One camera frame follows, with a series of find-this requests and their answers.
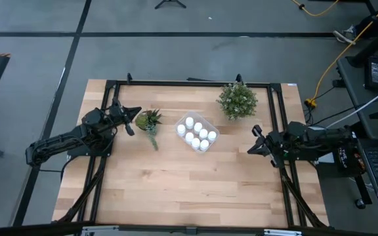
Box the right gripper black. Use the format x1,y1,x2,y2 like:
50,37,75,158
247,124,287,168

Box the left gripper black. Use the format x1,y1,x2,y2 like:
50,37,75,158
106,96,142,136

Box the clear plastic basket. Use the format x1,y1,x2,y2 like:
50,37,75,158
174,110,221,154

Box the succulent arrangement in dark pot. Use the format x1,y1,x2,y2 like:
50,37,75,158
134,108,163,151

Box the bushy plant in black pot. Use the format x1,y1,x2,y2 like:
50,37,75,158
216,81,259,121

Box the black box with white lettering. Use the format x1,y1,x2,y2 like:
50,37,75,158
336,146,366,174

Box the black desk leg with caster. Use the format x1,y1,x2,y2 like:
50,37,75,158
351,175,373,210

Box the dark grey desk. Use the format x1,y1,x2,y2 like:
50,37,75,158
335,54,378,116

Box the black tripod legs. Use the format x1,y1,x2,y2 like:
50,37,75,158
154,0,187,10

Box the black power adapter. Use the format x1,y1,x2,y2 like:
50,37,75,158
364,56,378,92

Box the person's shoe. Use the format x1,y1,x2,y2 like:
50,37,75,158
332,24,357,45

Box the black crossbar with silver brackets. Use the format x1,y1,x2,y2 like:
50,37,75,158
0,221,378,236

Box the black desk foot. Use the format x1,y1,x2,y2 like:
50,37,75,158
345,19,378,69

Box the person's leg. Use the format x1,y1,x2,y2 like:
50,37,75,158
354,5,378,37

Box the black aluminium table frame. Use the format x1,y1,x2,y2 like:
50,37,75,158
57,72,327,229

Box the yellow extension cable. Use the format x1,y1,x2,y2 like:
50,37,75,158
290,0,340,17
304,0,378,109

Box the white cable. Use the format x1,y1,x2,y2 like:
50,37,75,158
325,81,378,129

